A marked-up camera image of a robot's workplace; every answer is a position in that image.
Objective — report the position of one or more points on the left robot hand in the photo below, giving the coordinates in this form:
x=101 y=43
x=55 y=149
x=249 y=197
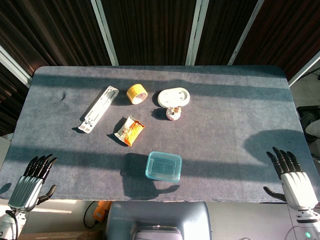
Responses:
x=26 y=189

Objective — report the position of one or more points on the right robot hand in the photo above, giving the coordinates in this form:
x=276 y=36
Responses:
x=295 y=186

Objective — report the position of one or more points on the teal plastic container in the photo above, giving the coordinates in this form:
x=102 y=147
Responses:
x=163 y=168

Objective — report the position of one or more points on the orange device on floor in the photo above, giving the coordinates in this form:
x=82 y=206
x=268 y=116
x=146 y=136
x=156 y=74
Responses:
x=101 y=211

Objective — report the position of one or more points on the white folding stand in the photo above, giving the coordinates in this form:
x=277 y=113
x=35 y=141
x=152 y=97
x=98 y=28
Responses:
x=98 y=108

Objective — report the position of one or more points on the orange white snack packet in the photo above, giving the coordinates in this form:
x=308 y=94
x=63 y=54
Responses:
x=130 y=131

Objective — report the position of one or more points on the robot torso base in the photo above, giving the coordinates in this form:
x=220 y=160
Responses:
x=158 y=221

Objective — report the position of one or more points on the small pink white toy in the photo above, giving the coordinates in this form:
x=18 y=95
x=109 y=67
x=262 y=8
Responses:
x=173 y=113

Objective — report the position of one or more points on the yellow tape roll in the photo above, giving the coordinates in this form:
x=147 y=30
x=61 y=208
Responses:
x=137 y=94

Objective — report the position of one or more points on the white oval dish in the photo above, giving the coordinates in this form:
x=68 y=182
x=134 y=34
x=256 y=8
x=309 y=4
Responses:
x=174 y=97

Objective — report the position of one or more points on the grey blue table mat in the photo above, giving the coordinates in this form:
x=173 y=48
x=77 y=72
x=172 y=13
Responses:
x=160 y=112

